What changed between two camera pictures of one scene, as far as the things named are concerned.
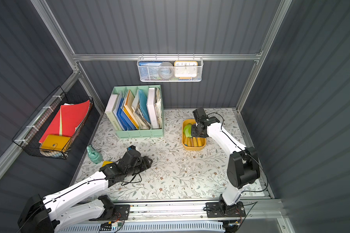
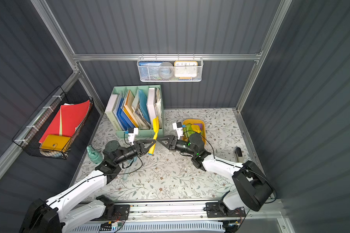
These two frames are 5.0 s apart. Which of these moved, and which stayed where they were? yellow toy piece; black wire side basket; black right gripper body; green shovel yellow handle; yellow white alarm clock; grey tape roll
Moved: black right gripper body; yellow toy piece
Stayed: green shovel yellow handle; black wire side basket; yellow white alarm clock; grey tape roll
